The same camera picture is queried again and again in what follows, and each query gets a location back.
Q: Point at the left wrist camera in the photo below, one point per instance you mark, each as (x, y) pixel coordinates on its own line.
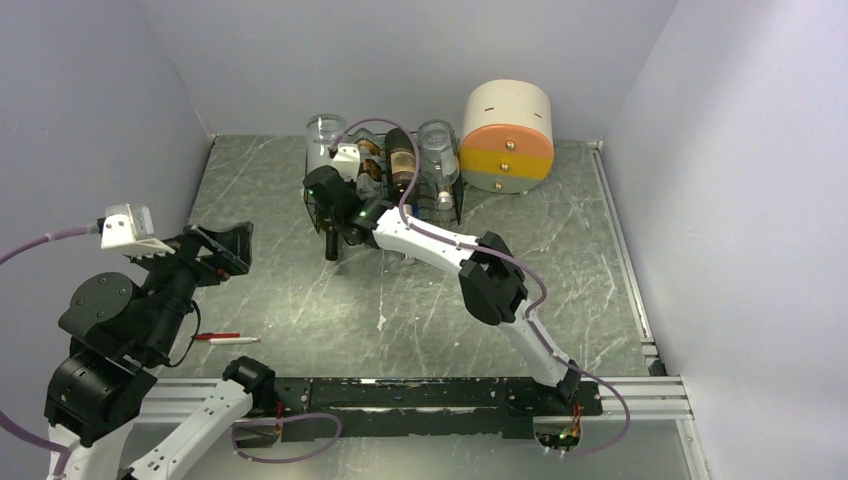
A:
(128, 230)

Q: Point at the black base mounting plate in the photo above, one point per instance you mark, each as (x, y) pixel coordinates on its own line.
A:
(357, 407)

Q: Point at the dark green wine bottle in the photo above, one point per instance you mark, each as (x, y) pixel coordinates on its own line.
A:
(331, 252)

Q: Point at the clear bottle gold top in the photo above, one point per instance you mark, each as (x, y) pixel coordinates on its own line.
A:
(369, 181)

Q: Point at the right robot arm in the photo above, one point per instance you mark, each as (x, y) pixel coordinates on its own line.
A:
(491, 280)

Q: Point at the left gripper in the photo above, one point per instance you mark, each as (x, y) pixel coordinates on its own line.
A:
(231, 250)

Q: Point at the clear bottle white cap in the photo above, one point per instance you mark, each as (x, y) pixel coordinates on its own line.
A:
(321, 132)

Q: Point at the round clear bottle silver cap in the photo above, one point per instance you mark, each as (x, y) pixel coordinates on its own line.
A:
(436, 142)

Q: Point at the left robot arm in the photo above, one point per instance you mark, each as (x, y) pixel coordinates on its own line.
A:
(121, 331)

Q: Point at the white pen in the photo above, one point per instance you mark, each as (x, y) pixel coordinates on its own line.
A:
(233, 341)

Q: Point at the green wine bottle label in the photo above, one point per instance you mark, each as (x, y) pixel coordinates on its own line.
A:
(401, 162)

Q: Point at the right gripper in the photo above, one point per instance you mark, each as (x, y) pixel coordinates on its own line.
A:
(322, 214)

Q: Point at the black wire wine rack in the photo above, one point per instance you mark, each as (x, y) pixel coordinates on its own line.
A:
(423, 200)

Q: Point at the red pen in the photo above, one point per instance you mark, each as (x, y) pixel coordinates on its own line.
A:
(219, 335)

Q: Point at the round cream drawer cabinet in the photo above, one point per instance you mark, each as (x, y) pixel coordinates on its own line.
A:
(507, 145)

